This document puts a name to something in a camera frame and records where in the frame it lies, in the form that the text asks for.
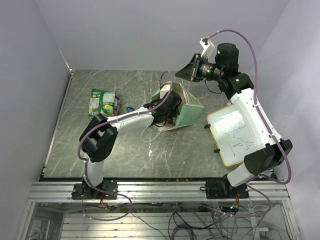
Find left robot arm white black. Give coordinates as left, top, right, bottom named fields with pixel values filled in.
left=77, top=91, right=182, bottom=199

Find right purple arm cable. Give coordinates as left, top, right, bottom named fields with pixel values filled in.
left=208, top=29, right=293, bottom=218

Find green yellow snack box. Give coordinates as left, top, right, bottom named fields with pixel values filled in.
left=88, top=89, right=116, bottom=117

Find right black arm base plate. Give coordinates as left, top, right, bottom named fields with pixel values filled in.
left=199, top=178, right=249, bottom=199

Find green snack packet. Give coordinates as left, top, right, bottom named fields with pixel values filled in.
left=113, top=96, right=122, bottom=116

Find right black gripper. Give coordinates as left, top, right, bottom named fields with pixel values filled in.
left=175, top=53, right=224, bottom=83

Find green printed paper bag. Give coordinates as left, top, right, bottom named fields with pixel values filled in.
left=155, top=82, right=205, bottom=133

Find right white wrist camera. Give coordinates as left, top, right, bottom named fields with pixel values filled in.
left=199, top=37, right=216, bottom=59

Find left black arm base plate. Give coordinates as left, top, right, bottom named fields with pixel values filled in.
left=71, top=180, right=118, bottom=200

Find white whiteboard wooden frame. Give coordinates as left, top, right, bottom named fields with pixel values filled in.
left=206, top=104, right=256, bottom=167

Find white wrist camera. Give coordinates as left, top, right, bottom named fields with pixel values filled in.
left=199, top=37, right=216, bottom=59
left=159, top=84, right=171, bottom=99

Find aluminium extrusion rail frame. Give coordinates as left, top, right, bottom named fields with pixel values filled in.
left=15, top=180, right=302, bottom=240

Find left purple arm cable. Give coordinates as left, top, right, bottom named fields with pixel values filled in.
left=76, top=71, right=175, bottom=222

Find loose cables under table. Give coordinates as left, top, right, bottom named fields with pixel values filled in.
left=82, top=191, right=276, bottom=240

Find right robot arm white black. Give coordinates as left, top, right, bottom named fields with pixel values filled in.
left=176, top=40, right=293, bottom=199

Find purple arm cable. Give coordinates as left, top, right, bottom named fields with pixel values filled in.
left=208, top=29, right=293, bottom=218
left=76, top=71, right=175, bottom=222

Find blue snack packet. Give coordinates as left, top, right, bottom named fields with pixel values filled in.
left=126, top=106, right=135, bottom=113

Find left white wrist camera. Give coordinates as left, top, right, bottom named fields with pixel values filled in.
left=159, top=84, right=171, bottom=99

